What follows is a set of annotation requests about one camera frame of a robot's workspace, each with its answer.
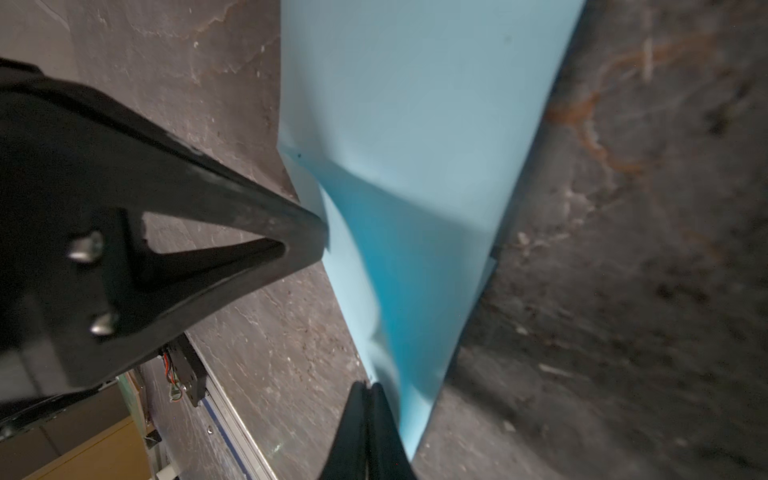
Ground aluminium mounting rail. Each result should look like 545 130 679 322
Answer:
180 334 277 480

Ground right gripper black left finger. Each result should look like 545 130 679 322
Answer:
319 382 368 480

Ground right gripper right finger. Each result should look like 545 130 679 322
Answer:
367 383 417 480

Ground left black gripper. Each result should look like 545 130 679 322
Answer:
1 59 327 409

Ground light blue paper sheet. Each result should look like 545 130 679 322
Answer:
277 1 584 456

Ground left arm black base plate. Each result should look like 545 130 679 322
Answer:
160 334 208 408

